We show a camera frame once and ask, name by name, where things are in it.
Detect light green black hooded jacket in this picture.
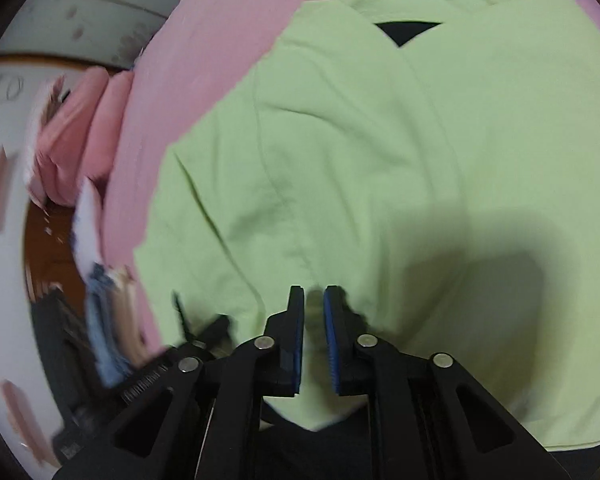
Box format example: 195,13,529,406
132,0,600,451

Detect folded beige garment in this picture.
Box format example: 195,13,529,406
108,266,150,368

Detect pink bed blanket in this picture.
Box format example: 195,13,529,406
99,0,600,361

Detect folded blue denim jeans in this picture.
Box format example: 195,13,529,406
84,264,133,389

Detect floral sliding wardrobe door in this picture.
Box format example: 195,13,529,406
0,0,181,68

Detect white patterned pillow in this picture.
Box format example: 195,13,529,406
71,178,104,282

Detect pink plush pillow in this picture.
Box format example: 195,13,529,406
23,66,134,208

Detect dark wooden headboard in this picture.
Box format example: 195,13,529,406
22,202,85,316

